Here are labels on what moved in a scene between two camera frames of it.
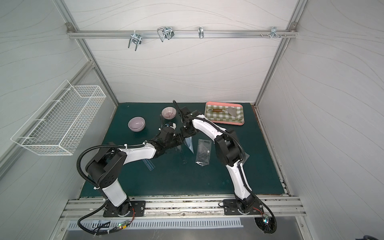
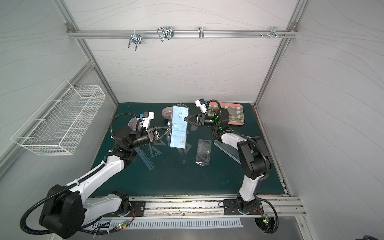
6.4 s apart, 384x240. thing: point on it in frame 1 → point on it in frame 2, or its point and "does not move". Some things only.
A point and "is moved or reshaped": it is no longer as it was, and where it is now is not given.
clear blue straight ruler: x=150 y=166 does not move
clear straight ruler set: x=184 y=160 does not move
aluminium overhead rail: x=138 y=34 does not move
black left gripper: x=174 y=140 → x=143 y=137
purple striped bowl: x=168 y=113 does not move
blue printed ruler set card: x=189 y=142 is moved or reshaped
